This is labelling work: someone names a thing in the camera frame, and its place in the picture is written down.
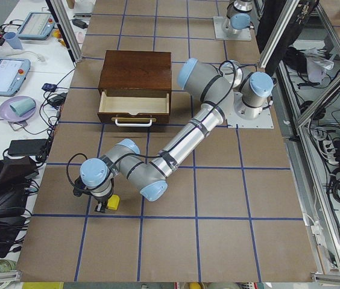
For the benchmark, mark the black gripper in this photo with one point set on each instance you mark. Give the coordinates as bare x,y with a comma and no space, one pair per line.
100,201

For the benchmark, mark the yellow wooden block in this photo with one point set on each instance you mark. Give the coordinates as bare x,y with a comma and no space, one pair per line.
113,202

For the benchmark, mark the wooden drawer with white handle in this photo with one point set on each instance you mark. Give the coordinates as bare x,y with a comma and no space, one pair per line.
134,107

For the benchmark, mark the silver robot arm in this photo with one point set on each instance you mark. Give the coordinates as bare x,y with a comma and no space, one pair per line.
219,98
237,16

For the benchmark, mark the dark wooden drawer box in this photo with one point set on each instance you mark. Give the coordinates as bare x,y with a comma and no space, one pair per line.
136,70

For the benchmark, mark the black power adapter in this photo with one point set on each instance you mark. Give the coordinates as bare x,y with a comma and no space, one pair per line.
31,147

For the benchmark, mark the teal cup on plate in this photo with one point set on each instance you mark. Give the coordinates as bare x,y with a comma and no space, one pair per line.
22,105

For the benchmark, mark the purple plate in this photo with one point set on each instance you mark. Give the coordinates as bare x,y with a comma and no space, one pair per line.
7,114

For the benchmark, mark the lower blue teach pendant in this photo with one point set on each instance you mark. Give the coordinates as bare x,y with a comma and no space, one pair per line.
13,72

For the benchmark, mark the blue teach pendant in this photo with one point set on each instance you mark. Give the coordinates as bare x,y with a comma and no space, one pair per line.
13,72
36,26

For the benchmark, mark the blue plastic cup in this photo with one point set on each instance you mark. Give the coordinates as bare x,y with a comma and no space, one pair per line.
12,39

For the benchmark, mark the upper blue teach pendant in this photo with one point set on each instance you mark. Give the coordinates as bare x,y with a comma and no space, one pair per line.
36,26

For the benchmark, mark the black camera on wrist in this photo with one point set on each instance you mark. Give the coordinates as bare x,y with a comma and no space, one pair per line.
79,187

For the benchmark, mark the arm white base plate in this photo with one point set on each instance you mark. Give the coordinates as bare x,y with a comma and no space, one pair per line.
231,29
242,116

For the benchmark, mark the aluminium frame post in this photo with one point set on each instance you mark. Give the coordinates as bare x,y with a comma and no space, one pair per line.
61,18

